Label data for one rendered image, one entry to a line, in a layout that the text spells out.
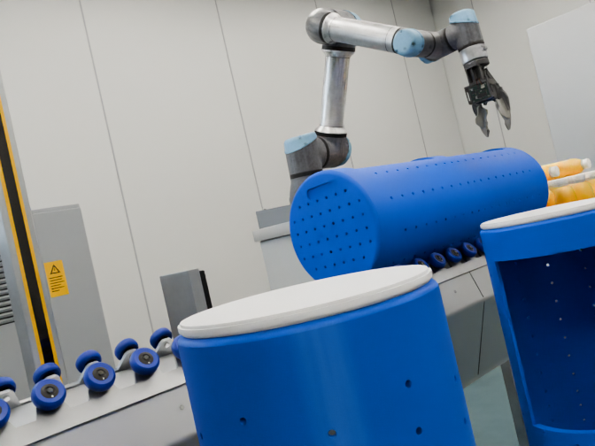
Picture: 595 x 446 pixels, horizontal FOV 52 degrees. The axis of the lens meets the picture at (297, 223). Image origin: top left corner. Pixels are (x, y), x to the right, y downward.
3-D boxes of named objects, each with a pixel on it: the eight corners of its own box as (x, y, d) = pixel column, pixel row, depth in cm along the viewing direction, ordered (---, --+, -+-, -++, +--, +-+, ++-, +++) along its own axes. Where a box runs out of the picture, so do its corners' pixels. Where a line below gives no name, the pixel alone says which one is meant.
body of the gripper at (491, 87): (468, 107, 174) (456, 67, 174) (480, 108, 180) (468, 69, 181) (493, 97, 169) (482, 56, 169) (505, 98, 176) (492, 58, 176)
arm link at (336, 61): (300, 166, 220) (313, 6, 205) (328, 163, 231) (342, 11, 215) (325, 173, 212) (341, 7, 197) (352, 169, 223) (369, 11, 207)
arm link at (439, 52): (405, 40, 182) (436, 23, 174) (425, 42, 190) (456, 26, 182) (412, 65, 182) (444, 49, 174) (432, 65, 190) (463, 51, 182)
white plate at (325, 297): (482, 253, 65) (485, 265, 65) (312, 277, 86) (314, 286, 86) (286, 321, 47) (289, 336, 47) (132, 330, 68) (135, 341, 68)
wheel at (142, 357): (123, 357, 94) (127, 349, 93) (149, 349, 97) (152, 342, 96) (136, 380, 92) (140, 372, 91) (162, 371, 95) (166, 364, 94)
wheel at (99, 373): (77, 373, 89) (80, 365, 88) (105, 364, 92) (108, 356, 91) (90, 397, 87) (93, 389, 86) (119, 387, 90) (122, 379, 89)
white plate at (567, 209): (466, 225, 141) (467, 230, 141) (501, 223, 114) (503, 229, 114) (584, 198, 140) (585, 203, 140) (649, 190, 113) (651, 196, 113)
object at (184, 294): (176, 356, 115) (158, 276, 116) (194, 349, 118) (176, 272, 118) (206, 356, 108) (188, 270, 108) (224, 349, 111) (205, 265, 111)
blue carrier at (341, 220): (305, 298, 151) (275, 188, 153) (481, 240, 212) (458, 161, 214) (394, 281, 131) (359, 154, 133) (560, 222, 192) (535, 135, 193)
